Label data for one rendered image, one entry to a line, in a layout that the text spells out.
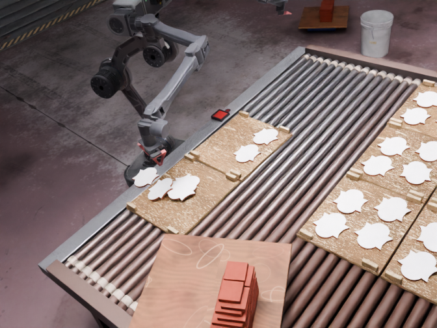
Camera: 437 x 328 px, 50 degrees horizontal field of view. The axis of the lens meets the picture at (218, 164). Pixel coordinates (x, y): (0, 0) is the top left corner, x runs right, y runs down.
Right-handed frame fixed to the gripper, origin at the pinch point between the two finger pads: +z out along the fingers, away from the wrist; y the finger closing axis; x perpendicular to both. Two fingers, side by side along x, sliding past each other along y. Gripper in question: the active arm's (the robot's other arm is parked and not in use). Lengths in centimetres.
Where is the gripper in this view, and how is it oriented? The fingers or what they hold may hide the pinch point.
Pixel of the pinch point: (155, 159)
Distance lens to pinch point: 205.8
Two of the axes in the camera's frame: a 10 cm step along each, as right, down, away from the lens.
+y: -5.8, -4.8, 6.6
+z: 1.4, 7.4, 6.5
